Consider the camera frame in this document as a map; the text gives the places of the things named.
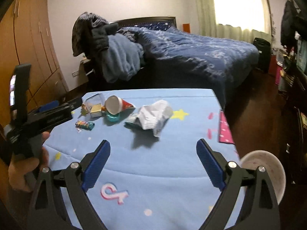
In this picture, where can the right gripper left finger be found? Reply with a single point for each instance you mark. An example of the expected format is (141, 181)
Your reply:
(47, 209)

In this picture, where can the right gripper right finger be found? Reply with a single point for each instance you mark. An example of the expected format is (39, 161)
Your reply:
(259, 209)

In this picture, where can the colourful candy wrapper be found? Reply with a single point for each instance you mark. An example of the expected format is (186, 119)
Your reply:
(85, 125)

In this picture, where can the clear plastic wrapper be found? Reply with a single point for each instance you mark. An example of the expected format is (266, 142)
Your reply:
(93, 100)

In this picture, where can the teal plastic cap piece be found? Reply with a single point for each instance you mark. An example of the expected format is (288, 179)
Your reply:
(113, 118)

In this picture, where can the white red paper cup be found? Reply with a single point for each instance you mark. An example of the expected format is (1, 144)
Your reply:
(115, 105)

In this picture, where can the silver pill blister pack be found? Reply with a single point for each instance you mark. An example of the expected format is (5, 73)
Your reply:
(151, 117)

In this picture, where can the small yellow cardboard box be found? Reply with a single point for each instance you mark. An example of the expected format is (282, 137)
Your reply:
(96, 111)

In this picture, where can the person's left hand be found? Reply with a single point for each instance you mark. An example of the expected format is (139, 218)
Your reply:
(19, 168)

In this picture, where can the crumpled beige paper ball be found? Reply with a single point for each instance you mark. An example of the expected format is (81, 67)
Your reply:
(84, 110)

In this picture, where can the wooden nightstand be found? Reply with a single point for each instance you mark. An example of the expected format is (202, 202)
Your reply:
(89, 69)

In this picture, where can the brown wooden wardrobe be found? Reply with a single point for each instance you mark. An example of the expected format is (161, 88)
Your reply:
(26, 38)

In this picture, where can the light blue patterned table blanket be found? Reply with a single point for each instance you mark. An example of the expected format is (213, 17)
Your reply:
(148, 182)

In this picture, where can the dark jacket pile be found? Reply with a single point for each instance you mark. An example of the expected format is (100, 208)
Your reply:
(90, 34)

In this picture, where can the light blue fleece blanket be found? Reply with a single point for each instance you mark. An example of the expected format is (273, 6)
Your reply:
(122, 60)

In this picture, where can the black suitcase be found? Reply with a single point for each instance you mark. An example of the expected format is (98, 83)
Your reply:
(264, 50)

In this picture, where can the bed with navy duvet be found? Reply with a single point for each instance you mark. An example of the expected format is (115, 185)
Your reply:
(176, 59)

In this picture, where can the orange box by headboard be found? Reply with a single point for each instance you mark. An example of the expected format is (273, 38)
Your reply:
(186, 27)

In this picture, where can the dark hanging coat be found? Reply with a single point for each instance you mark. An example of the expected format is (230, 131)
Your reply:
(288, 26)

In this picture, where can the pale green curtain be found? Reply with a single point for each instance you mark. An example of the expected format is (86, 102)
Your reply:
(242, 20)

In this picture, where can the phone on gripper mount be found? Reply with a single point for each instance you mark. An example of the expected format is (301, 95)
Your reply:
(19, 84)

